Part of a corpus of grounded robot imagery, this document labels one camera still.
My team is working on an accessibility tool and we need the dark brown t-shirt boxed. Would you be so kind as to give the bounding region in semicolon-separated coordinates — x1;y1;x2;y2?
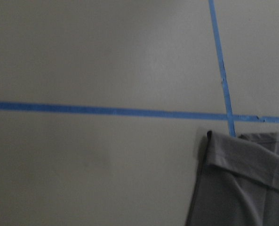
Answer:
186;131;279;226

